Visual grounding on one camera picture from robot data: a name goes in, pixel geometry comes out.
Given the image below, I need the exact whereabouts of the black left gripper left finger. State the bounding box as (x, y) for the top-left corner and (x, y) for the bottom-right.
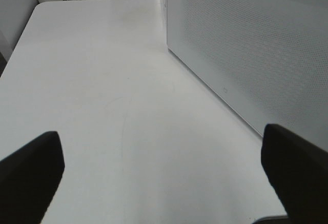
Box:
(1, 131), (65, 223)

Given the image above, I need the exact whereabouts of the white microwave door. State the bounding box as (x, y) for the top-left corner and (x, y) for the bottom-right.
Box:
(166, 0), (327, 150)

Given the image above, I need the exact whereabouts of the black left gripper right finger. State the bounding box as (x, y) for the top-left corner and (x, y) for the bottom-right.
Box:
(261, 124), (327, 223)

